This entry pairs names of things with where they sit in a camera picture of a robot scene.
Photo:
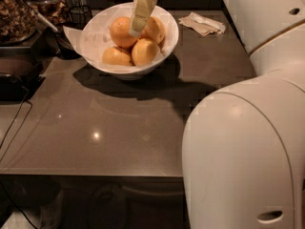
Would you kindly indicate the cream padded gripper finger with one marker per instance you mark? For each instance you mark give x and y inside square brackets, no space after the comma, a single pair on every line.
[141,12]

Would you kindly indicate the orange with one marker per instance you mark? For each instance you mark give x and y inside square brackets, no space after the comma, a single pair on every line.
[119,32]
[144,51]
[154,30]
[117,56]

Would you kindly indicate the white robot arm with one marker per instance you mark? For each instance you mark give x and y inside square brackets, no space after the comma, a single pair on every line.
[243,148]

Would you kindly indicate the white ceramic bowl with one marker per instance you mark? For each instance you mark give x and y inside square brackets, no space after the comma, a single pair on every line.
[133,70]

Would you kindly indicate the white paper bowl liner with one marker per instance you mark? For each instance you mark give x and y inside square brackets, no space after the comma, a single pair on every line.
[92,42]

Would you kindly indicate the dark cup beside bowl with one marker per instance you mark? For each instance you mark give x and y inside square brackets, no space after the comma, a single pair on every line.
[66,50]

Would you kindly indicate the folded brown paper napkins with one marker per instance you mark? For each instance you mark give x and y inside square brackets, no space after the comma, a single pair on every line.
[201,24]

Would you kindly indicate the glass jar of nuts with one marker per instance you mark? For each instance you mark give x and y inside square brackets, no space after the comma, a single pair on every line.
[17,23]

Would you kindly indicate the black appliance on counter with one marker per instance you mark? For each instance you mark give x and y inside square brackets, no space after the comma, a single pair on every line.
[20,76]

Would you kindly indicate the black wire holder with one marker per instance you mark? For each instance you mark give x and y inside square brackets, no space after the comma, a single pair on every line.
[81,16]

